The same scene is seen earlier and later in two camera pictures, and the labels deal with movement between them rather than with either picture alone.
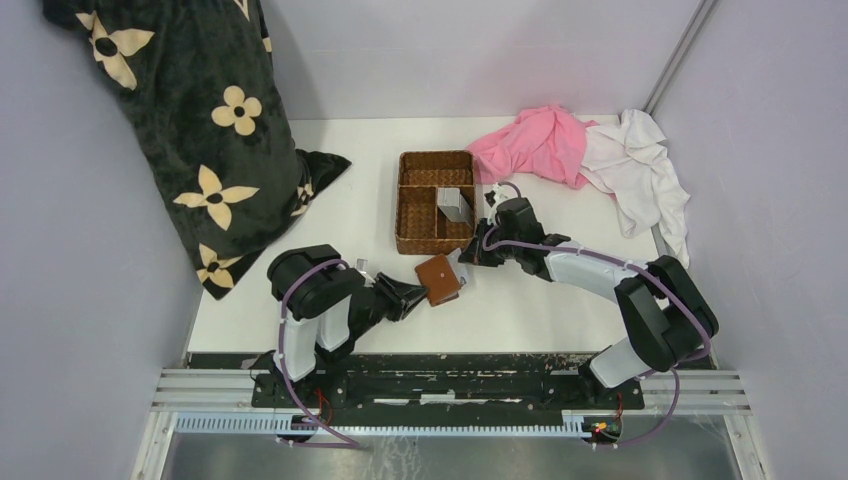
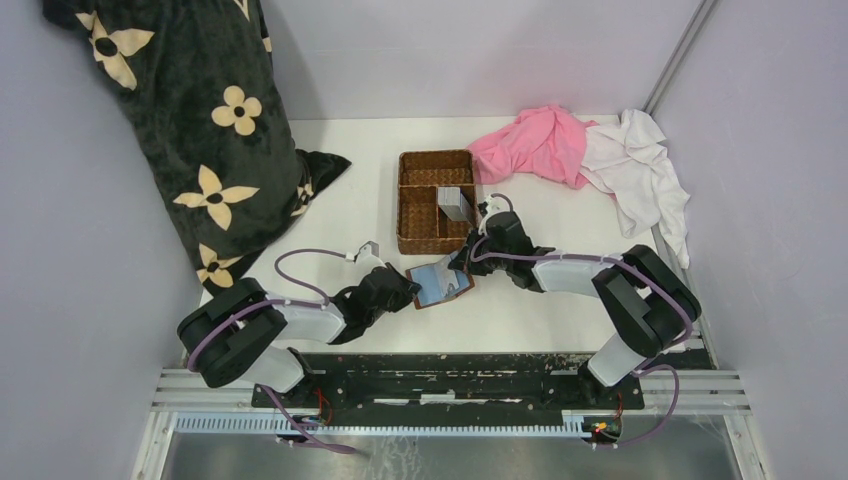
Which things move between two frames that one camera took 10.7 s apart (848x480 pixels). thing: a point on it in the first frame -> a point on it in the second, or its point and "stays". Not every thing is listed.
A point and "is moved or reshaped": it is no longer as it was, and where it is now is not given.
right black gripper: [475, 252] -> [460, 261]
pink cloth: [547, 141] stays
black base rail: [444, 385] stays
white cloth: [627, 160] stays
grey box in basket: [454, 206] stays
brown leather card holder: [439, 278] is moved or reshaped
